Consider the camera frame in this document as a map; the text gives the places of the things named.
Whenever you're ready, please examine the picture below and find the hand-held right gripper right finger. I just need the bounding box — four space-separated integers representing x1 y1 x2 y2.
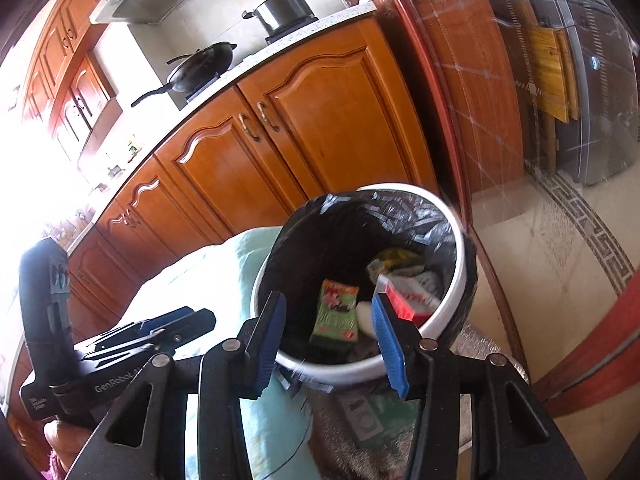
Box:
371 291 590 480

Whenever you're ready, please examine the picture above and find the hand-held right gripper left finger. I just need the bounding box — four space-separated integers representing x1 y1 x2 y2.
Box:
64 290 288 480

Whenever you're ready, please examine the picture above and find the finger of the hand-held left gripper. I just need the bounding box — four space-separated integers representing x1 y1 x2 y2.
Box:
75 306 197 348
92 309 217 361

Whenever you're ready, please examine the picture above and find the green snack packet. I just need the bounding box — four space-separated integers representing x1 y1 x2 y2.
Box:
309 279 362 357

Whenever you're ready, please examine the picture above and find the yellow snack packet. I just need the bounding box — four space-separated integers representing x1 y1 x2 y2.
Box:
366 248 426 283

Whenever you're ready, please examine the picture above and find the white trash bin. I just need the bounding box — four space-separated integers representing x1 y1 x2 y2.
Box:
250 183 478 395

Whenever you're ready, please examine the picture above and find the person's left hand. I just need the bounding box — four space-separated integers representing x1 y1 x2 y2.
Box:
42 419 98 467

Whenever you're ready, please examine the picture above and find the red box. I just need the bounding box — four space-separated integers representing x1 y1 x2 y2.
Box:
376 274 442 325

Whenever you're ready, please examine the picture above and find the green printed leaflet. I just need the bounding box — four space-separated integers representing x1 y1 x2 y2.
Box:
342 390 417 449

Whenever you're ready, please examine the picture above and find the light green tablecloth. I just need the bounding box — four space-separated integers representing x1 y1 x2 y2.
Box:
120 227 321 480

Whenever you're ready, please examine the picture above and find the wooden base cabinet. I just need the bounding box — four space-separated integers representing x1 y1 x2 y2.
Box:
10 14 441 461

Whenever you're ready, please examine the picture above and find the black wok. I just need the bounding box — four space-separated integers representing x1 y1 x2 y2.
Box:
131 41 238 108

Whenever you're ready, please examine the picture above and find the grey appliance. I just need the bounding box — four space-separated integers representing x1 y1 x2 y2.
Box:
552 0 640 187

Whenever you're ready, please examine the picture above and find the red framed glass door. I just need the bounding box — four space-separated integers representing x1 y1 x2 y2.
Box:
377 0 640 480

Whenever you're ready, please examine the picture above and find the yellow wooden board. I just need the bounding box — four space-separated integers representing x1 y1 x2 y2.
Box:
527 25 584 124

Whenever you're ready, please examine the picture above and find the steel cooking pot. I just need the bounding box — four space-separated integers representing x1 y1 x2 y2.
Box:
242 0 311 33

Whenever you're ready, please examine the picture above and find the white speckled countertop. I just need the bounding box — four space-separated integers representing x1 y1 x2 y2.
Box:
65 0 381 256

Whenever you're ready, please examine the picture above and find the wooden wall cabinet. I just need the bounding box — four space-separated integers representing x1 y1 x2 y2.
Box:
15 0 131 146

